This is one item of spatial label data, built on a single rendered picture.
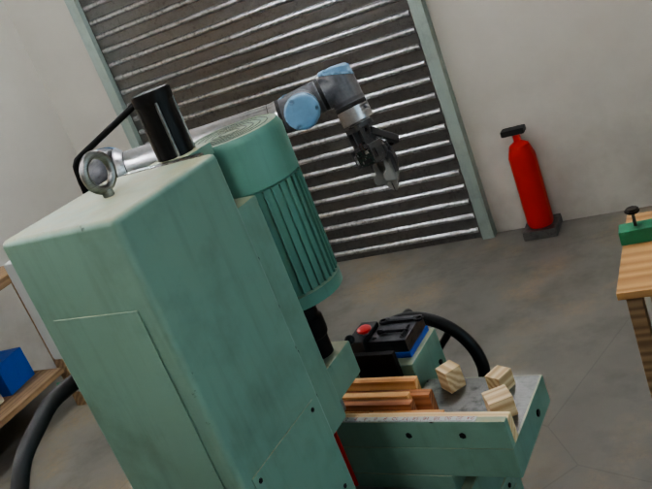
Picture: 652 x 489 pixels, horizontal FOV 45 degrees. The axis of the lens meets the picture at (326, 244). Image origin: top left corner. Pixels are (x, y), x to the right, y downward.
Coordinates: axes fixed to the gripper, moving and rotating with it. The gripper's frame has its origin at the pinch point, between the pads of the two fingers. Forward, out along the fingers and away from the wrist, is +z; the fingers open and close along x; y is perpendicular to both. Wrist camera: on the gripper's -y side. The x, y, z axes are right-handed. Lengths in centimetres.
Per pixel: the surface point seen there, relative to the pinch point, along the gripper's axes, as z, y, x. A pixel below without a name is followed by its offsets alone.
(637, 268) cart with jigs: 59, -52, 30
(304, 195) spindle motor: -14, 81, 46
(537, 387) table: 35, 62, 58
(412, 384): 26, 72, 41
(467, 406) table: 33, 70, 48
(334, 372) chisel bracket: 16, 83, 35
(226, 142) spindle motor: -28, 90, 46
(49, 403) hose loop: -6, 127, 30
